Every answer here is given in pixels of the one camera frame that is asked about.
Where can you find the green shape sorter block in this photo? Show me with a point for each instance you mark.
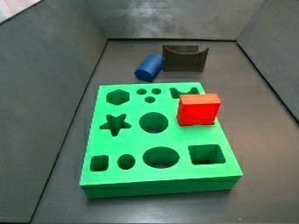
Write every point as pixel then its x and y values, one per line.
pixel 140 153

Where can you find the black curved fixture stand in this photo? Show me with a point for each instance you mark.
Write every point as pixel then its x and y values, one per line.
pixel 184 58

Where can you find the blue oval cylinder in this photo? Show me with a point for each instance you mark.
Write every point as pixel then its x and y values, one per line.
pixel 150 67

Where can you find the red rectangular block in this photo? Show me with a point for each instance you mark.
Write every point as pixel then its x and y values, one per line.
pixel 198 109

